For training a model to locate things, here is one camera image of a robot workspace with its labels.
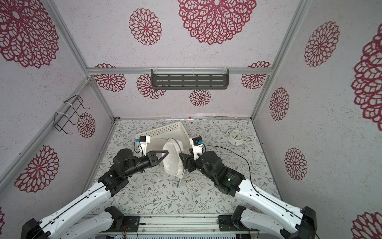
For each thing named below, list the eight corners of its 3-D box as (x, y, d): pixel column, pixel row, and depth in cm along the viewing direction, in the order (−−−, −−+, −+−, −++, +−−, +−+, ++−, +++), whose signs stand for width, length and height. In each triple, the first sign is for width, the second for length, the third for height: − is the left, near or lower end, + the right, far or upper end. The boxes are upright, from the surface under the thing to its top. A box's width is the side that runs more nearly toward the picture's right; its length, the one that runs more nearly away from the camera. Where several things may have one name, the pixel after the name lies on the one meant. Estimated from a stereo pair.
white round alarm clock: (229, 146, 107) (230, 142, 103) (226, 134, 113) (227, 130, 110) (244, 146, 106) (246, 142, 103) (240, 134, 113) (242, 130, 110)
